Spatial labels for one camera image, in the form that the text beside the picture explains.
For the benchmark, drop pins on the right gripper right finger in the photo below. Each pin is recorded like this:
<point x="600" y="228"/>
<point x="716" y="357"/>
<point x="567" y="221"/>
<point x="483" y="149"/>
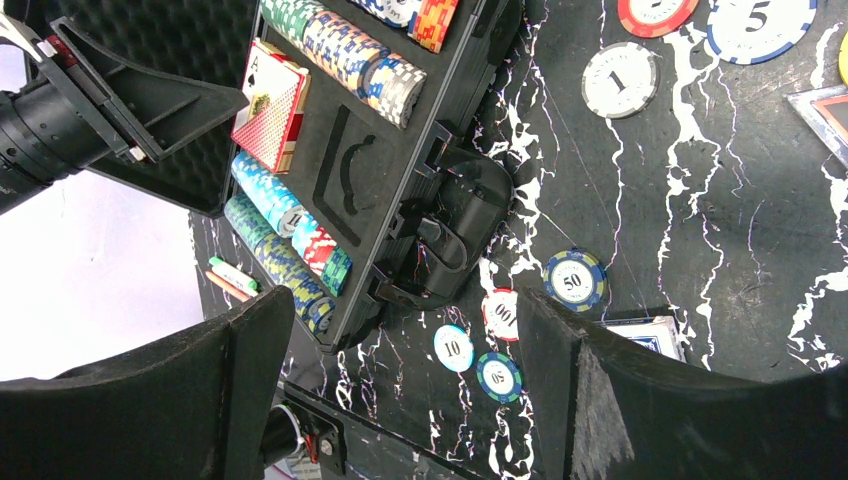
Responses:
<point x="608" y="408"/>

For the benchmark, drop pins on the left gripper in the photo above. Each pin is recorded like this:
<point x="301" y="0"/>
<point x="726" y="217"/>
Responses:
<point x="90" y="103"/>

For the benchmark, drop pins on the green capped marker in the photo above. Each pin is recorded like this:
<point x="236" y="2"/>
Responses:
<point x="234" y="276"/>

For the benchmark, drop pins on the white poker chip one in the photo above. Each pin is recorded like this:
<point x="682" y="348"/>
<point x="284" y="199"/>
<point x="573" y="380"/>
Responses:
<point x="620" y="80"/>

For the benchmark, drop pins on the blue playing card deck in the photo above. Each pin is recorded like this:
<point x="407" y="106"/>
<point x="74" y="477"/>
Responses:
<point x="659" y="334"/>

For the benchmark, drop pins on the red playing card deck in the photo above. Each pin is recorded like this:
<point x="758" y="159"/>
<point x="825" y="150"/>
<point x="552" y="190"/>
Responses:
<point x="276" y="89"/>

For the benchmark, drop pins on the light blue chip ten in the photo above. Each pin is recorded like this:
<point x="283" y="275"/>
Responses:
<point x="454" y="348"/>

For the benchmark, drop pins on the red white chip hundred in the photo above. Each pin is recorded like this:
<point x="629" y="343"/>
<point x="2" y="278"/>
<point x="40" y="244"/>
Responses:
<point x="499" y="309"/>

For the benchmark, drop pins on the blue yellow chip fifty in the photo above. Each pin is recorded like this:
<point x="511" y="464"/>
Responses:
<point x="577" y="279"/>

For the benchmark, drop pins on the white blue poker chip five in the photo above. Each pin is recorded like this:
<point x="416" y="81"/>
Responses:
<point x="747" y="32"/>

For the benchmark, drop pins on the red marker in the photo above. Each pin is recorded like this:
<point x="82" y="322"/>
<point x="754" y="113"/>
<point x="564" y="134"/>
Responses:
<point x="227" y="287"/>

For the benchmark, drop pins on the red white poker chip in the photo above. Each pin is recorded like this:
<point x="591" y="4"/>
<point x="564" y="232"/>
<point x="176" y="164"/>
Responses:
<point x="654" y="18"/>

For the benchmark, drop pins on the framed red card plaque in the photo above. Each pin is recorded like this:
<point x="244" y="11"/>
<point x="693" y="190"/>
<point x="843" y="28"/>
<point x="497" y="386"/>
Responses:
<point x="825" y="112"/>

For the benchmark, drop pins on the yellow dealer button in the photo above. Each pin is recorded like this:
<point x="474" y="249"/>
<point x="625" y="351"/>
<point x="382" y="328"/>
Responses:
<point x="842" y="59"/>

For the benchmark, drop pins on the black poker set case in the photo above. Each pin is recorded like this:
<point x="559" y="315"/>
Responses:
<point x="352" y="169"/>

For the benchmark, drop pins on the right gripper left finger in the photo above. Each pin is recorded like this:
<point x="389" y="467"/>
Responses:
<point x="196" y="404"/>

